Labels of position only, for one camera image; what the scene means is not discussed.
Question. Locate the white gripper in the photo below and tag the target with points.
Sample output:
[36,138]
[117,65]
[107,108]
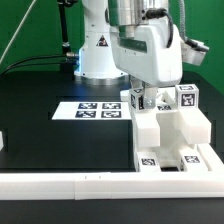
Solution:
[147,58]

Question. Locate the white tagged cube nut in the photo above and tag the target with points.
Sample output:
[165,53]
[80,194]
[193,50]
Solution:
[186,96]
[139,101]

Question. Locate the white chair back frame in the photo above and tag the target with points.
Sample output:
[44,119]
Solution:
[162,103]

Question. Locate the white chair seat part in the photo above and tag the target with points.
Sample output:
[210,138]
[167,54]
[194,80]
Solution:
[166,132]

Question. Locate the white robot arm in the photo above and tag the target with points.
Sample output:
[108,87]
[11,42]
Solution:
[96,63]

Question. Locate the white U-shaped obstacle fence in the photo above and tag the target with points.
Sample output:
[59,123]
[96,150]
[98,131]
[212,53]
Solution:
[91,185]

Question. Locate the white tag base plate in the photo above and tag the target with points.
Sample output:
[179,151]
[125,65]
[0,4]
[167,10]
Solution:
[92,111]

